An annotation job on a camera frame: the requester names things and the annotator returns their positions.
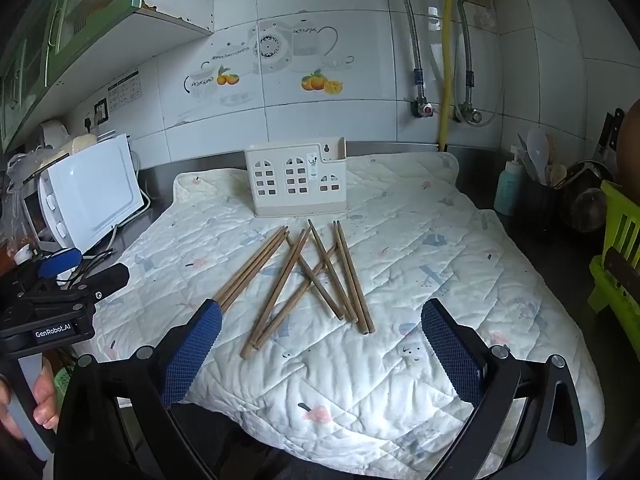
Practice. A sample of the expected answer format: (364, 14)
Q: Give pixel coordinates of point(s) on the wall power socket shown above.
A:
(89, 124)
(101, 110)

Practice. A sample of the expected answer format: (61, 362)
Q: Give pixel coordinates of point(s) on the green wall cabinet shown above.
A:
(75, 10)

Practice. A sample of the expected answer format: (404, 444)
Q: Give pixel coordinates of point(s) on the green plastic dish rack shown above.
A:
(620, 230)

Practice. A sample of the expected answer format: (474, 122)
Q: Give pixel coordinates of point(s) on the metal valve with red knob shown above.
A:
(422, 107)

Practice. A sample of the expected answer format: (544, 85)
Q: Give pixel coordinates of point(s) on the black utensil container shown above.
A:
(540, 205)

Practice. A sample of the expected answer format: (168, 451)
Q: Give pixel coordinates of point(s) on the white countertop appliance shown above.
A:
(95, 185)

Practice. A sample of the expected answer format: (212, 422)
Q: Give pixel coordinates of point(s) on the wooden spatula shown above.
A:
(550, 147)

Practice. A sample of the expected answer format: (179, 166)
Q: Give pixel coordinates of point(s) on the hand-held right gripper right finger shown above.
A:
(450, 350)

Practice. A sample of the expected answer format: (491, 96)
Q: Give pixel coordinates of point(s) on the metal angle valve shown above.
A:
(472, 115)

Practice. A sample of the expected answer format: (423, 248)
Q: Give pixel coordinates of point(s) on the yellow gas pipe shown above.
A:
(445, 60)

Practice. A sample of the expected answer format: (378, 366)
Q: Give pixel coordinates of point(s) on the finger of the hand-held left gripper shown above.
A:
(107, 280)
(60, 261)

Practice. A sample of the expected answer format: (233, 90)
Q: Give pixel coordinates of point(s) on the brown round object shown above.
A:
(631, 145)

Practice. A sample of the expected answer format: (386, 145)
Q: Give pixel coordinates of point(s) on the white rice paddle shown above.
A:
(537, 150)

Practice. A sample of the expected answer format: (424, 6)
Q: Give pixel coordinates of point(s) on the brown wooden chopstick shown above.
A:
(256, 272)
(245, 264)
(294, 296)
(332, 270)
(274, 293)
(356, 277)
(316, 277)
(350, 277)
(251, 266)

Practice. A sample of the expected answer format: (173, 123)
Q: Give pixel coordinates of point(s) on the wooden spoon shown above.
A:
(556, 174)

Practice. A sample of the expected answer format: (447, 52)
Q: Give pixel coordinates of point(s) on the printed wall notice sticker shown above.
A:
(125, 92)

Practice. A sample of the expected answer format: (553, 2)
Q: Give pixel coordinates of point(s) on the cream plastic chopstick holder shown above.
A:
(300, 205)

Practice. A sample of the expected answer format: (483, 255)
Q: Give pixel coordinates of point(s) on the white printed quilted mat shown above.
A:
(400, 260)

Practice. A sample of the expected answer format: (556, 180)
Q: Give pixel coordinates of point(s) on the dark brown knife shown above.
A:
(622, 272)

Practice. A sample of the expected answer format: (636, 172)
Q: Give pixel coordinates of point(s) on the person's left hand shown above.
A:
(46, 400)

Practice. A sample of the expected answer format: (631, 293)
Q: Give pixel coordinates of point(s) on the white electric kettle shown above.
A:
(52, 132)

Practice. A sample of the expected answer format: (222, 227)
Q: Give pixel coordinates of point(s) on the teal pump bottle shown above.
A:
(509, 187)

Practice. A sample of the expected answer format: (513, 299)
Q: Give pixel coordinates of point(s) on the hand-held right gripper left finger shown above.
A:
(192, 355)

